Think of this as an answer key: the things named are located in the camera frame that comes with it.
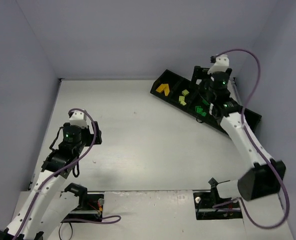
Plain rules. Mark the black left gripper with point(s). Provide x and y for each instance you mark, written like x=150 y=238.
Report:
x=93 y=133

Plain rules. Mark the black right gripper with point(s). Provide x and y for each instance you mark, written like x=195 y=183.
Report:
x=199 y=74

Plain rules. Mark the dark green curved lego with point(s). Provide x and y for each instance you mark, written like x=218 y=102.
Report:
x=199 y=109

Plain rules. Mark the long yellow lego brick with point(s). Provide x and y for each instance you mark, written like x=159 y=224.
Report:
x=166 y=89

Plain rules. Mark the light green lego brick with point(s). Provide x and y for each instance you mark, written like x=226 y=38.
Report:
x=185 y=92
x=181 y=98

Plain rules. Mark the yellow lego brick from stack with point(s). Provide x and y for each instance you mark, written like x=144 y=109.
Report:
x=161 y=88

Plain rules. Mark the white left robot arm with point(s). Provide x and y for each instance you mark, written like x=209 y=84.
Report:
x=42 y=212

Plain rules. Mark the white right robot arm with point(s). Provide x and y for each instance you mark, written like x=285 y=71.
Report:
x=264 y=174

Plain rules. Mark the black compartment sorting tray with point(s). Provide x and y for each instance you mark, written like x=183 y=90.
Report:
x=187 y=100

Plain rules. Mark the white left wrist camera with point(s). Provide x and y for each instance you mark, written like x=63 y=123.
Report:
x=78 y=118

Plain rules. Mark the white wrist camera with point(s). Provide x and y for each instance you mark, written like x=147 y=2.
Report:
x=220 y=64
x=78 y=118

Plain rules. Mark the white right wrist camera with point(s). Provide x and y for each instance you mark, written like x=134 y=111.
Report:
x=220 y=64

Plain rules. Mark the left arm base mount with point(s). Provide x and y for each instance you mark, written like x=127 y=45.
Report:
x=91 y=209

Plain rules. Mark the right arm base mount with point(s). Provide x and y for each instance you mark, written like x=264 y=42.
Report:
x=209 y=206

